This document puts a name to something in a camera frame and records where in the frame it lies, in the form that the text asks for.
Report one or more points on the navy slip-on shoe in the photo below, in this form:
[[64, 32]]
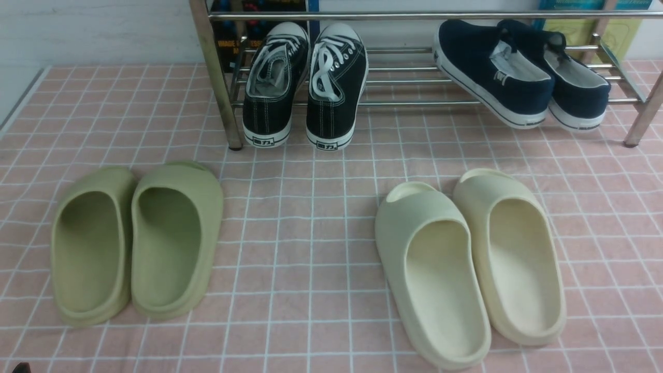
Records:
[[485, 61], [580, 95]]

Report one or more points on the pink checked floor cloth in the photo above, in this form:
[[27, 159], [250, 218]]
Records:
[[297, 284]]

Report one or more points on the right black canvas sneaker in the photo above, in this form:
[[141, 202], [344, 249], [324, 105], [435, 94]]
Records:
[[337, 78]]

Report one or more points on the black canvas sneaker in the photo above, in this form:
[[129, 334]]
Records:
[[277, 70], [337, 78]]

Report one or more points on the left pale green slide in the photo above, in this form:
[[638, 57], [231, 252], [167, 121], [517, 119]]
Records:
[[425, 247]]

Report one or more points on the left black canvas sneaker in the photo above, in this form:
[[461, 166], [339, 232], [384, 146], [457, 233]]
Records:
[[277, 70]]

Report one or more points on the right olive green slide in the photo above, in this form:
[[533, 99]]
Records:
[[176, 212]]

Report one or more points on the olive green slide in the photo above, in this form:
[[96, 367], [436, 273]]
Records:
[[91, 247], [176, 212]]

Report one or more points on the black printed box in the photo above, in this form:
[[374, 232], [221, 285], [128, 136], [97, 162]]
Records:
[[229, 38]]

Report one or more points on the right cream slide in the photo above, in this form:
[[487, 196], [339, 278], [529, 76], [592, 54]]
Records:
[[514, 256]]

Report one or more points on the left olive green slide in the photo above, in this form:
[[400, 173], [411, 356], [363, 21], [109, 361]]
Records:
[[91, 247]]

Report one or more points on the dark object at corner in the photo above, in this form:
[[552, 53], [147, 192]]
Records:
[[22, 367]]

